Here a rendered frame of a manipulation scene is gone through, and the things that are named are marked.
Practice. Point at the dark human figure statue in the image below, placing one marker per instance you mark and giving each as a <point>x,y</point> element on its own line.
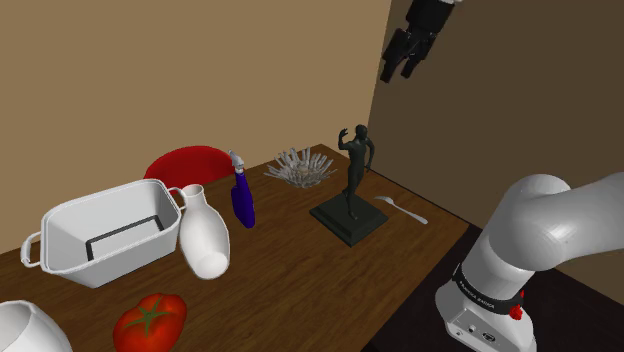
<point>353,219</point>

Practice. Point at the white round container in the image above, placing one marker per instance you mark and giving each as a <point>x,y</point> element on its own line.
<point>24,331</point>

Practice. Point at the blue spray bottle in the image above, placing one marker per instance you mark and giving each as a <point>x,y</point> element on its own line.
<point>243,202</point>

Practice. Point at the silver fork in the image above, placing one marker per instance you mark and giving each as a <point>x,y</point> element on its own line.
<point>404,210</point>

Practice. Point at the brown wooden table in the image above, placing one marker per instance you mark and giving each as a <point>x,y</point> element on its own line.
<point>302,282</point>

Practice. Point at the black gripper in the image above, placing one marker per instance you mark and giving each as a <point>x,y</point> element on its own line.
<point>429,17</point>

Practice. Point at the white vase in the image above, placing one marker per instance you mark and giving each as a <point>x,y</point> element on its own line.
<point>202,234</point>

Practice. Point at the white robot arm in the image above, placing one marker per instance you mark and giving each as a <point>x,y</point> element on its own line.
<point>526,234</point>

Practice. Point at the white spiky bowl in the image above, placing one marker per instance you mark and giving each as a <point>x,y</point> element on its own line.
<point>302,170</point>

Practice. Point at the red tomato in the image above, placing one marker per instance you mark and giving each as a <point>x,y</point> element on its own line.
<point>151,324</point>

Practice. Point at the red chair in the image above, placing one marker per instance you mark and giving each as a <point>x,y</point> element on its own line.
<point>190,163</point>

